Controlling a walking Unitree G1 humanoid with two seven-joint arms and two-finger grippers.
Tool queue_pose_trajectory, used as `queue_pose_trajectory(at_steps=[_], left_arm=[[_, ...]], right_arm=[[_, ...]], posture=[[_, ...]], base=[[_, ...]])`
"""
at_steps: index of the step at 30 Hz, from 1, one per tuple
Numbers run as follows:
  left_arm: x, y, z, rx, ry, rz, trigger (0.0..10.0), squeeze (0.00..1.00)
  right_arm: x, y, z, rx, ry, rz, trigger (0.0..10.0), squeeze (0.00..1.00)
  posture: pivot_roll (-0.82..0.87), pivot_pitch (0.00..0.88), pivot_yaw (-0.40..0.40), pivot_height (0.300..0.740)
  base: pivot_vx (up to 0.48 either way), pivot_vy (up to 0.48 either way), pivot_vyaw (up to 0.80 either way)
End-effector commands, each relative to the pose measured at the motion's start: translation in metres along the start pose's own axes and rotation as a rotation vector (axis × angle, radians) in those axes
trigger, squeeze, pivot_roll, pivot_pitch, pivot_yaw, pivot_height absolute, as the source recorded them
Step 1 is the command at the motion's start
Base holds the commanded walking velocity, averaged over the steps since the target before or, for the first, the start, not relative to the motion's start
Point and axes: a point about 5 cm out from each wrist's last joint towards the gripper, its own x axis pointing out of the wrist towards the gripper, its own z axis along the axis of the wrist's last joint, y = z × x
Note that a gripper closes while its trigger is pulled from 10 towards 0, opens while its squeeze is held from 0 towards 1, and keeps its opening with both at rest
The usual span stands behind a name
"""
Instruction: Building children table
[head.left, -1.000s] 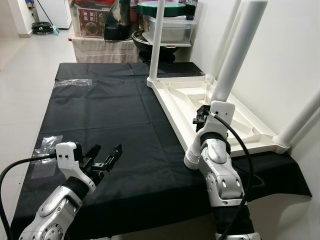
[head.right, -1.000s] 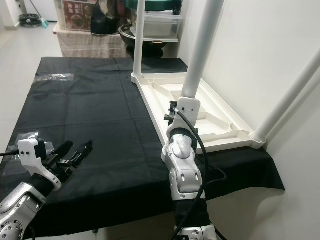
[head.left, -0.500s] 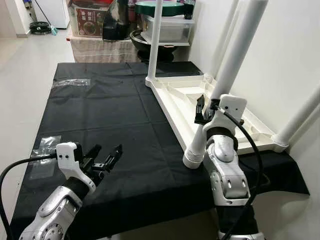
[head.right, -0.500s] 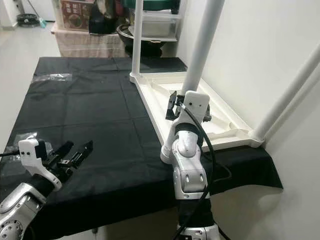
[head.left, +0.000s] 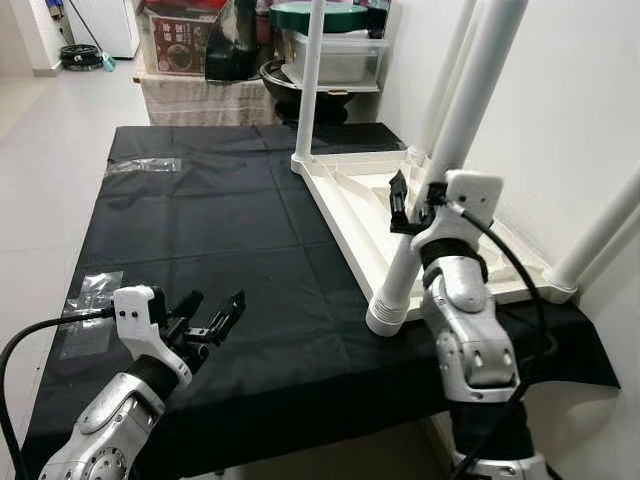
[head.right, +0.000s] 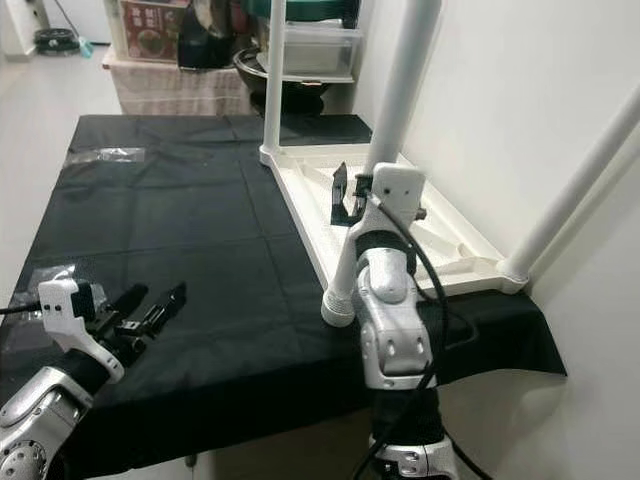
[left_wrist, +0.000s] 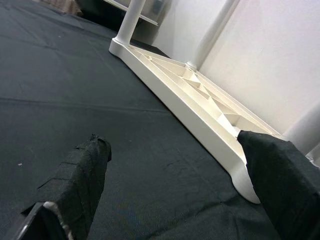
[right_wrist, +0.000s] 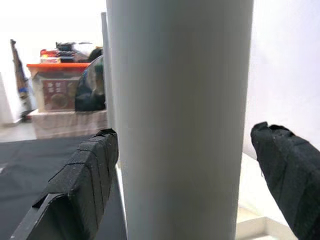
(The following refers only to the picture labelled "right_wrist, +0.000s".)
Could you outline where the black bag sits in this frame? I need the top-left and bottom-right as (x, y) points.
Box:
(74, 48), (107, 112)

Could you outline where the white plastic table leg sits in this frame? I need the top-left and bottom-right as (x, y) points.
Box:
(100, 11), (116, 131)
(106, 0), (255, 240)

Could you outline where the storage box with orange lid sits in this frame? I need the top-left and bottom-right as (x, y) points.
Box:
(26, 62), (92, 113)

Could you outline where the broom with teal head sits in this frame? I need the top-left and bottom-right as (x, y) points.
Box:
(9, 39), (36, 118)

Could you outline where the black table cloth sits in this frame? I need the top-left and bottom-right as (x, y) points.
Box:
(0, 134), (127, 240)

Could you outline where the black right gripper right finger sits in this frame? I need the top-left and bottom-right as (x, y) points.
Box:
(249, 121), (320, 240)

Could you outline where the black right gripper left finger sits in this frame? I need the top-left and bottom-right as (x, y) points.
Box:
(9, 128), (120, 240)

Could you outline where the cloth covered bench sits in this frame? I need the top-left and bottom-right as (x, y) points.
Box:
(29, 108), (110, 140)

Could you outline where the cream plastic children table top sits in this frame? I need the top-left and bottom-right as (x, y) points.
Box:
(116, 152), (301, 240)

